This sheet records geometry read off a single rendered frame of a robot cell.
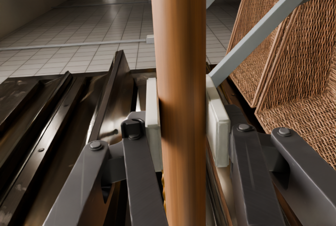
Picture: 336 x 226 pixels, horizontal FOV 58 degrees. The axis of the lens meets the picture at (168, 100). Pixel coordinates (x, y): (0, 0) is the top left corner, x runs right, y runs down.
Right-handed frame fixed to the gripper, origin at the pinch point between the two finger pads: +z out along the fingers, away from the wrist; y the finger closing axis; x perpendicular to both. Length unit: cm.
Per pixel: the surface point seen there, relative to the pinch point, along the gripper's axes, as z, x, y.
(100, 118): 69, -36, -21
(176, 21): -1.1, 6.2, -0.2
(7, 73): 162, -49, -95
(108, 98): 85, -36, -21
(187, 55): -1.1, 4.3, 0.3
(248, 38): 35.4, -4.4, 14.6
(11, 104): 117, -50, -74
